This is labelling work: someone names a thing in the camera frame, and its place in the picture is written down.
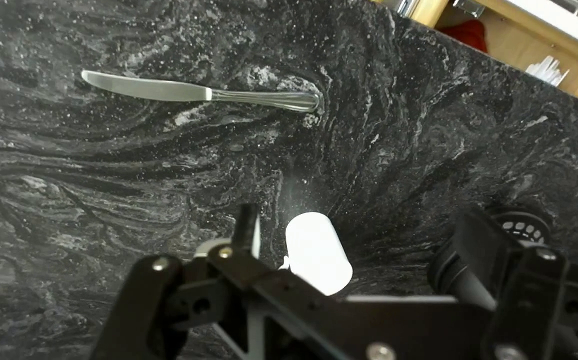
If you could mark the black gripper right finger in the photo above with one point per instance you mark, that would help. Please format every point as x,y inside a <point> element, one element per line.
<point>529,288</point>

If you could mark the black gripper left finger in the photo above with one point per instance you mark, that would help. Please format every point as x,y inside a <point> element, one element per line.
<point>263,313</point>

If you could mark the silver table knife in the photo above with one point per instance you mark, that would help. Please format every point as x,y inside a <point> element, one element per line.
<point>170,90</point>

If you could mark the open upper wooden drawer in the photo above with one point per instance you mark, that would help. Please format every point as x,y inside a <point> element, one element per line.
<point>538,36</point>

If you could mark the white ceramic mug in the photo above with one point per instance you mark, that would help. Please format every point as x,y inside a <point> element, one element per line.
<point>316,254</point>

